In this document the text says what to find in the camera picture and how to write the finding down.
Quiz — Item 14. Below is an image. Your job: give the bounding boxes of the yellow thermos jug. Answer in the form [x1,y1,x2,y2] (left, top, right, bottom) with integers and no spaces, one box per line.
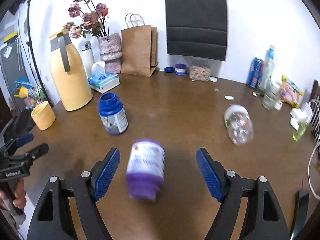
[49,29,94,112]

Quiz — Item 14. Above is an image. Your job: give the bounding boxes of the colourful snack packets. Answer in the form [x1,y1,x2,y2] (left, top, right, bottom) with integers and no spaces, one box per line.
[279,74,304,105]

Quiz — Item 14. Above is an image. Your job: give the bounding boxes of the black paper bag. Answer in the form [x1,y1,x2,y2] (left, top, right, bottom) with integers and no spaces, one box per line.
[164,0,228,62]

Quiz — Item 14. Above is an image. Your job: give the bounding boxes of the white charger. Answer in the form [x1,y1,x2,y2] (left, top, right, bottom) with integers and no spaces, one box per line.
[289,102,313,130]

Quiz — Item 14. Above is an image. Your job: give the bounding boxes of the clear jar of nuts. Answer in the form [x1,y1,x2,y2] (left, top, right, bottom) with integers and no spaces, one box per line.
[189,58,212,82]

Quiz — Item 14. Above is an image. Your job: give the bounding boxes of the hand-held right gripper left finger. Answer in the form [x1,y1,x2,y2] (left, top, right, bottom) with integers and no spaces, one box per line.
[26,147,121,240]

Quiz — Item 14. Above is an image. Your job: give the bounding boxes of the black tripod stand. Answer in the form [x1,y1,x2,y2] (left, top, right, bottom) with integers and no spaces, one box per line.
[9,0,54,108]

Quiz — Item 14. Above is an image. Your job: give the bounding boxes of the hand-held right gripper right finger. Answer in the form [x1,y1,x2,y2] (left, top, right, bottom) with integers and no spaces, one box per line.
[196,147,292,240]

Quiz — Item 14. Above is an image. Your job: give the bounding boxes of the purple white bottle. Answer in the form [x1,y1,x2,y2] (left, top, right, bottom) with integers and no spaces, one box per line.
[126,138,166,202]

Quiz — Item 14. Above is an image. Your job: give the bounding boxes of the green packet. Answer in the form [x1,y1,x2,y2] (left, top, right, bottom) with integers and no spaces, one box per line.
[292,122,309,142]

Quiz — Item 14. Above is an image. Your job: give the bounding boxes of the yellow cup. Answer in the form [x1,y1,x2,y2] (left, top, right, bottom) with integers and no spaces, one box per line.
[30,101,56,131]

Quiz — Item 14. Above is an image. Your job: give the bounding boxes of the person's left hand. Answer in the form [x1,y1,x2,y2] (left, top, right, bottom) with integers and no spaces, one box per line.
[0,179,27,210]

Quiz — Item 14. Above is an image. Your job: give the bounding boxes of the blue white tissue box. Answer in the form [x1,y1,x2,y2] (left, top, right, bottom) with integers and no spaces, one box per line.
[88,73,120,94]

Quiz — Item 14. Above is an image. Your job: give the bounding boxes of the brown paper bag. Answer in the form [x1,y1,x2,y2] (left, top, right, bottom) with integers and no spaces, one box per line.
[121,13,159,78]

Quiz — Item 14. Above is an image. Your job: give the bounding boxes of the blue label plastic bottle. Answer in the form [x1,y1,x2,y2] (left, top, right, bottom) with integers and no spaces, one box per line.
[257,44,275,93]

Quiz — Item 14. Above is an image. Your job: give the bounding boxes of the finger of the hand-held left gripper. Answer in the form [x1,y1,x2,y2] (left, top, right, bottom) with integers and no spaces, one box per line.
[21,143,50,166]
[12,133,34,147]

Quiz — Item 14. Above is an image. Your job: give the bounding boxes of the clear drinking glass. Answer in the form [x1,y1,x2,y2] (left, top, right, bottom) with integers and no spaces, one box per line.
[262,81,281,110]

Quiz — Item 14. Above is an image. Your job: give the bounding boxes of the dried pink flowers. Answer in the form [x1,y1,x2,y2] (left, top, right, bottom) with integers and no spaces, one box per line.
[62,0,110,39]

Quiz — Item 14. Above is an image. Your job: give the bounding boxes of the white thermos flask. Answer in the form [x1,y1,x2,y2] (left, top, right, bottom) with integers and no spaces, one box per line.
[80,41,95,78]

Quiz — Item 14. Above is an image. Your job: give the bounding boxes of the wooden chair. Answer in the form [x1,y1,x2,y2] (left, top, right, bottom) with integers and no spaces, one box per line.
[309,79,320,145]

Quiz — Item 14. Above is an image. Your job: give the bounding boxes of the clear plastic bottle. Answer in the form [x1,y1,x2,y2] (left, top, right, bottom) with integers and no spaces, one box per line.
[224,104,254,145]

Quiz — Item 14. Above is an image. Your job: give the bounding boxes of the pink vase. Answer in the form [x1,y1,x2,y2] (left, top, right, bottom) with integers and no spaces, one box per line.
[97,33,123,74]

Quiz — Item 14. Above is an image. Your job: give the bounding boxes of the blue drink can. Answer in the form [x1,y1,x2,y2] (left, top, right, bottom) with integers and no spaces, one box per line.
[246,57,265,89]

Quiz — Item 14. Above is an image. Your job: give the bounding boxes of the blue white bottle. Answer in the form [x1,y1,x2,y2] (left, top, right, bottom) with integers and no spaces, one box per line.
[98,92,128,136]

